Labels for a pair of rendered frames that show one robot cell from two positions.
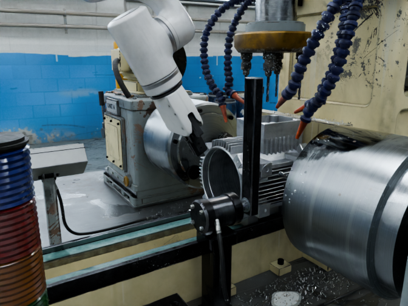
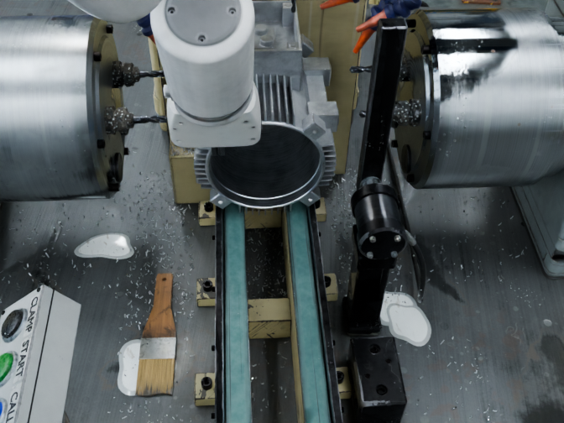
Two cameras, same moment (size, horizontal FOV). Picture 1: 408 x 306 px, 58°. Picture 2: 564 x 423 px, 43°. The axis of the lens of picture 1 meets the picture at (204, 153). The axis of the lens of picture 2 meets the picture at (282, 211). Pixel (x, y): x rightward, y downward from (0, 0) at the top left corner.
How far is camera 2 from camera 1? 0.81 m
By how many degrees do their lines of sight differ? 61
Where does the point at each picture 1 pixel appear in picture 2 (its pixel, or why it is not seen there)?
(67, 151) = (51, 324)
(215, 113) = (103, 42)
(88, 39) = not seen: outside the picture
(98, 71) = not seen: outside the picture
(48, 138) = not seen: outside the picture
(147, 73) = (241, 96)
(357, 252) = (540, 167)
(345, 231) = (529, 155)
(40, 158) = (49, 381)
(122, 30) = (240, 55)
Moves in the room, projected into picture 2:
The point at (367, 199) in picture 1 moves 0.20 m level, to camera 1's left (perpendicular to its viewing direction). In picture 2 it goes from (552, 118) to (507, 220)
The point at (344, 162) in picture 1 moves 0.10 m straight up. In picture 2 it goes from (507, 86) to (529, 14)
